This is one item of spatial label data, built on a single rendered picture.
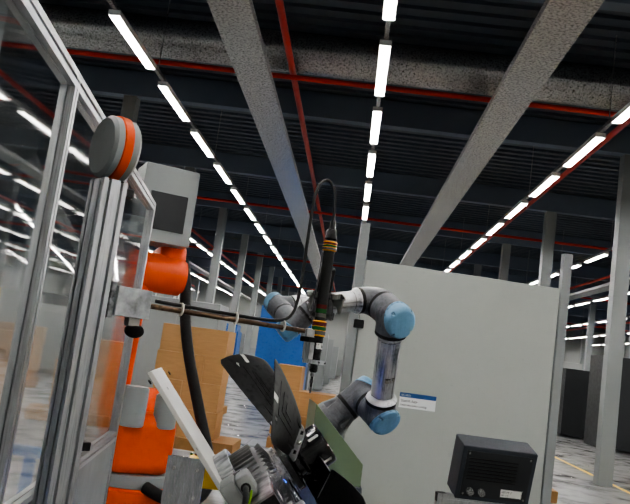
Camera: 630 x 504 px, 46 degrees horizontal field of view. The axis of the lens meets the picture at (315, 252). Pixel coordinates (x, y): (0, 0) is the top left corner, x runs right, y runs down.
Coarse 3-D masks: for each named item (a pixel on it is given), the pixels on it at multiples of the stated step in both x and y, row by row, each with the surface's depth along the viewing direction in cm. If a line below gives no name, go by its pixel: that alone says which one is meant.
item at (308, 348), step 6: (306, 330) 217; (312, 330) 218; (300, 336) 219; (306, 336) 218; (312, 336) 218; (306, 342) 219; (312, 342) 218; (306, 348) 218; (312, 348) 218; (306, 354) 218; (312, 354) 218; (306, 360) 218; (312, 360) 217; (318, 360) 218
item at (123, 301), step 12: (120, 288) 177; (132, 288) 179; (108, 300) 177; (120, 300) 177; (132, 300) 179; (144, 300) 181; (108, 312) 176; (120, 312) 177; (132, 312) 179; (144, 312) 181
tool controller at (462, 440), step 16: (464, 448) 251; (480, 448) 252; (496, 448) 253; (512, 448) 255; (528, 448) 258; (464, 464) 252; (480, 464) 252; (496, 464) 252; (512, 464) 253; (528, 464) 253; (448, 480) 262; (464, 480) 252; (480, 480) 252; (496, 480) 253; (512, 480) 253; (528, 480) 254; (464, 496) 254; (480, 496) 252; (496, 496) 254; (512, 496) 254; (528, 496) 255
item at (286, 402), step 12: (276, 360) 190; (276, 372) 187; (276, 384) 184; (288, 384) 194; (288, 396) 192; (276, 408) 181; (288, 408) 190; (288, 420) 190; (300, 420) 199; (276, 432) 181; (288, 432) 191; (276, 444) 182; (288, 444) 193
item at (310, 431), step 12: (312, 432) 205; (312, 444) 203; (324, 444) 203; (288, 456) 203; (300, 456) 202; (312, 456) 202; (324, 456) 203; (288, 468) 200; (300, 468) 203; (312, 468) 203; (300, 480) 201
